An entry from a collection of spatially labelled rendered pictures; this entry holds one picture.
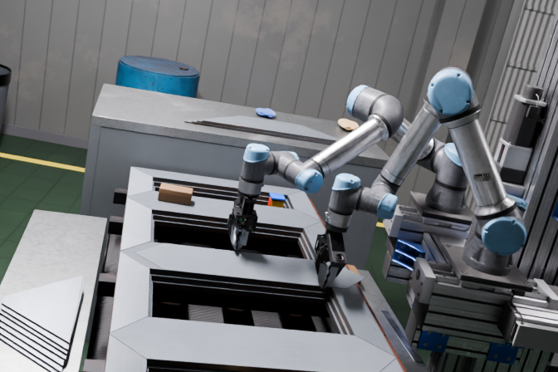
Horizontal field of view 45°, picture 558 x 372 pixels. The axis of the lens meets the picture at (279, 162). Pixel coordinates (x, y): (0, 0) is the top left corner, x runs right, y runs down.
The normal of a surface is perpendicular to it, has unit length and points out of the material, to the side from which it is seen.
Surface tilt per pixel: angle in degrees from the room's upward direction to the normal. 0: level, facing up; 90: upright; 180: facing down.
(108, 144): 90
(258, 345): 0
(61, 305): 0
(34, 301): 0
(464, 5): 90
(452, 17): 90
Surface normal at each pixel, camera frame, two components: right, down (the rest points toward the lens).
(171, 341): 0.20, -0.94
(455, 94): -0.32, 0.11
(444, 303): 0.02, 0.30
